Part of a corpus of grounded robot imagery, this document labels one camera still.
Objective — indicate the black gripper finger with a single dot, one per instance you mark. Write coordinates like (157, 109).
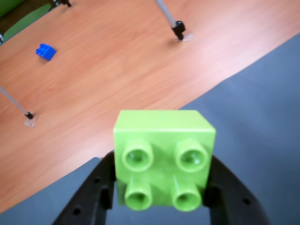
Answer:
(234, 201)
(91, 197)

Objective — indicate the green lego block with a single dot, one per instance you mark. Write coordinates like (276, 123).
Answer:
(164, 140)

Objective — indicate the blue lego block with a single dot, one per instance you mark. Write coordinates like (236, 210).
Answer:
(47, 52)

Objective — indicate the clear tape patch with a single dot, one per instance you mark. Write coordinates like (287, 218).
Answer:
(31, 123)
(188, 37)

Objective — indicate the green chair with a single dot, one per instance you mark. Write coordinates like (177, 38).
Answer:
(23, 25)

